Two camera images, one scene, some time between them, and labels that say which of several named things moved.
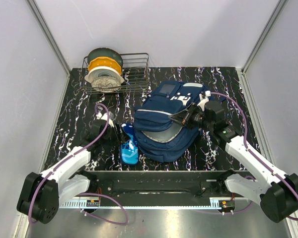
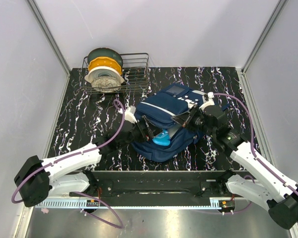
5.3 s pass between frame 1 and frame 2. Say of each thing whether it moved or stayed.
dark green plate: stayed
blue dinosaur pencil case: moved
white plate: stayed
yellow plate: stayed
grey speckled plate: stayed
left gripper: moved
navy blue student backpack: moved
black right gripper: stayed
